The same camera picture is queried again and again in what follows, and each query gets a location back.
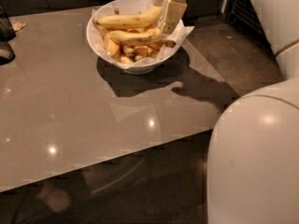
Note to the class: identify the orange fruit pieces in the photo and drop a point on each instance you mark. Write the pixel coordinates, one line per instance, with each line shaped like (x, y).
(131, 54)

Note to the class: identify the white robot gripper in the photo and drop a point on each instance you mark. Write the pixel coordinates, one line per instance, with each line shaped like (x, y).
(173, 11)

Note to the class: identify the white ceramic bowl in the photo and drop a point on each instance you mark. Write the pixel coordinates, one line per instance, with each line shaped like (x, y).
(102, 44)

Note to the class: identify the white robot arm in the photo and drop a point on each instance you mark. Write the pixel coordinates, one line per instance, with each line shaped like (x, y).
(252, 169)

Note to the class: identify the small tan object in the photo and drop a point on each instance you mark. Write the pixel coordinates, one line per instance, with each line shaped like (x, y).
(17, 26)

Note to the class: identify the black mesh container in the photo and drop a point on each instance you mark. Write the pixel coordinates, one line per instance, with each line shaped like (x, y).
(7, 33)

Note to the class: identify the dark slatted cabinet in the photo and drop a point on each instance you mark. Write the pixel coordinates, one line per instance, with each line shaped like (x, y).
(241, 11)

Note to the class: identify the yellow banana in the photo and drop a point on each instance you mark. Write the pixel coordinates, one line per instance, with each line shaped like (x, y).
(131, 21)
(136, 39)

